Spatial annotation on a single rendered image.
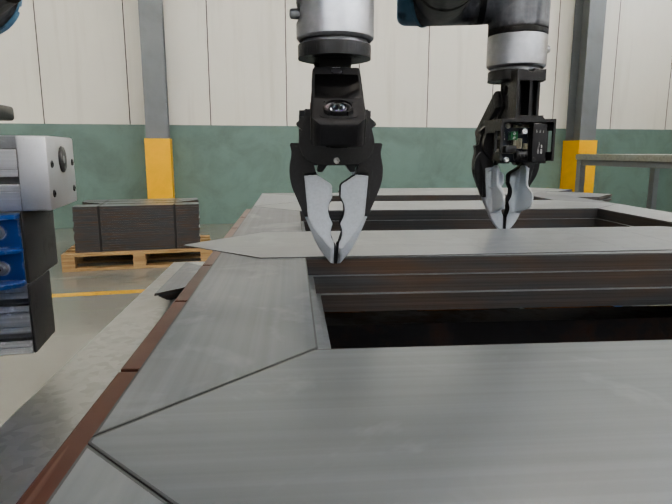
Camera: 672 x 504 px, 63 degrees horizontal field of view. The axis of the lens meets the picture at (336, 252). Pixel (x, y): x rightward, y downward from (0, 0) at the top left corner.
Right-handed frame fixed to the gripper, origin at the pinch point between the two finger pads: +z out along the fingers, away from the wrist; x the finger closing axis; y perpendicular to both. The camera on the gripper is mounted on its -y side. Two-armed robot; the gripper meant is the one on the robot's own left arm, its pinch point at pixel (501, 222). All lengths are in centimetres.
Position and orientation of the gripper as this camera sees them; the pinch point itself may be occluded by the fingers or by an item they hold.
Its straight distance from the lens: 81.5
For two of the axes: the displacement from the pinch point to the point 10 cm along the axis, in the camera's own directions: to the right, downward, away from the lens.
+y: 0.8, 1.8, -9.8
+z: 0.0, 9.8, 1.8
